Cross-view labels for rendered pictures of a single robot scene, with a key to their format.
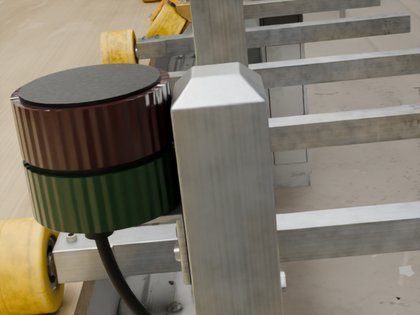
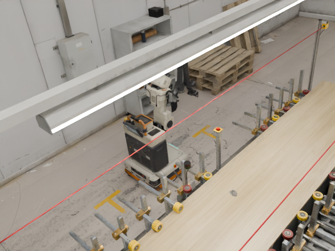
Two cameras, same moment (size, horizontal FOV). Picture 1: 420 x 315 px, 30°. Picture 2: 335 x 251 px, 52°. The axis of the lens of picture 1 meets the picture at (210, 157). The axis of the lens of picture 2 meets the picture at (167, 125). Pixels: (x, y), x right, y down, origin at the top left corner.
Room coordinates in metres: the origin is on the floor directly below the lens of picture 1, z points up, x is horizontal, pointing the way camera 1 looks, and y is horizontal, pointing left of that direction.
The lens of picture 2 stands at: (2.02, 1.59, 3.13)
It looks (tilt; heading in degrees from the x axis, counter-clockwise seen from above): 34 degrees down; 225
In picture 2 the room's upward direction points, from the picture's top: 6 degrees counter-clockwise
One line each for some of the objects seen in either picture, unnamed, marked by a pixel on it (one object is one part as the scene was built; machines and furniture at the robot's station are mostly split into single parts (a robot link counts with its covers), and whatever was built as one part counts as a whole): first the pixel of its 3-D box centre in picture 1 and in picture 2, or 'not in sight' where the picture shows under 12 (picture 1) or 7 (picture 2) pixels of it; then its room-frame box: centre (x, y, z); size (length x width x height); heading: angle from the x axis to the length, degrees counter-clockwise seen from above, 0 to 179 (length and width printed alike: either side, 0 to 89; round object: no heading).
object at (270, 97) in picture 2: not in sight; (269, 111); (-1.21, 0.06, 0.93); 0.04 x 0.04 x 0.48; 88
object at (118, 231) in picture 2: not in sight; (120, 231); (1.06, -0.04, 0.95); 0.14 x 0.06 x 0.05; 178
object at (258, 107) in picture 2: not in sight; (257, 123); (-0.96, 0.05, 0.89); 0.04 x 0.04 x 0.48; 88
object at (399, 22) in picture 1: (261, 35); (88, 249); (1.32, -0.11, 0.95); 0.50 x 0.04 x 0.04; 88
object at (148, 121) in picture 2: not in sight; (143, 123); (-0.25, -1.09, 0.87); 0.23 x 0.15 x 0.11; 86
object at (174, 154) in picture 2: not in sight; (156, 163); (-0.36, -1.09, 0.16); 0.67 x 0.64 x 0.25; 176
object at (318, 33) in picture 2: not in sight; (316, 59); (-2.27, 0.14, 1.20); 0.15 x 0.12 x 1.00; 178
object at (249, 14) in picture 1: (287, 6); not in sight; (1.57, -0.19, 0.95); 0.36 x 0.03 x 0.03; 88
